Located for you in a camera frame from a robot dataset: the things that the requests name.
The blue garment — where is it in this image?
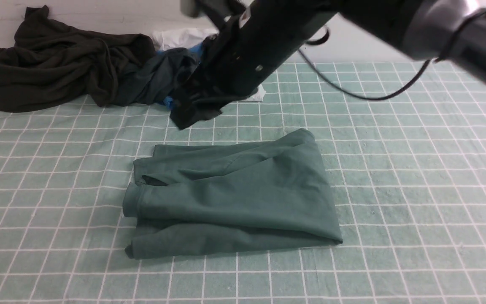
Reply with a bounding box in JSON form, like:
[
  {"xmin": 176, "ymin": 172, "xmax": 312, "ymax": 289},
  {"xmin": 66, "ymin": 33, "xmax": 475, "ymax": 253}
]
[{"xmin": 156, "ymin": 43, "xmax": 203, "ymax": 110}]

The dark brown crumpled garment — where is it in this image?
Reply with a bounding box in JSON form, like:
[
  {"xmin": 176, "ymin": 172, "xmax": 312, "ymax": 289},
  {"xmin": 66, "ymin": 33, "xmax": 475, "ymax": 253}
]
[{"xmin": 0, "ymin": 5, "xmax": 156, "ymax": 112}]

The dark green crumpled garment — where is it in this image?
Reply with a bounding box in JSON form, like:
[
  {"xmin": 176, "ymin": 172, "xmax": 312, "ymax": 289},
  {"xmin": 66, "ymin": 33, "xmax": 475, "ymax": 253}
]
[{"xmin": 112, "ymin": 48, "xmax": 199, "ymax": 107}]

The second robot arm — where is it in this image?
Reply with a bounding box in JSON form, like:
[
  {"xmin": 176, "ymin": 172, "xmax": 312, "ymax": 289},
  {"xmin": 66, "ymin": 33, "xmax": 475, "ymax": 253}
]
[{"xmin": 170, "ymin": 0, "xmax": 486, "ymax": 130}]

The white crumpled garment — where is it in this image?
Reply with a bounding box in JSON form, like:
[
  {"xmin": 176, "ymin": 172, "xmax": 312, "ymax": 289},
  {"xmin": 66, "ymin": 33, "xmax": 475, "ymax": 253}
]
[{"xmin": 150, "ymin": 28, "xmax": 266, "ymax": 102}]

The green long sleeve shirt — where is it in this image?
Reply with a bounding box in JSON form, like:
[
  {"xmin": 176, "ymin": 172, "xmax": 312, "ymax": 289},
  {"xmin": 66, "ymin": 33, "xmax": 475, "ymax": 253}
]
[{"xmin": 123, "ymin": 129, "xmax": 343, "ymax": 260}]

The green checkered tablecloth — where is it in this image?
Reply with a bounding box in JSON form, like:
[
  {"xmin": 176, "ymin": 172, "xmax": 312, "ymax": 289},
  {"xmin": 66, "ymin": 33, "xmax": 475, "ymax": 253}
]
[{"xmin": 0, "ymin": 63, "xmax": 486, "ymax": 304}]

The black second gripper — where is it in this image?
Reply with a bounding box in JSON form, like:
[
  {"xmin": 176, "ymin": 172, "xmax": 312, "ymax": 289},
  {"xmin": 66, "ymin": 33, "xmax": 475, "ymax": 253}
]
[{"xmin": 170, "ymin": 0, "xmax": 337, "ymax": 130}]

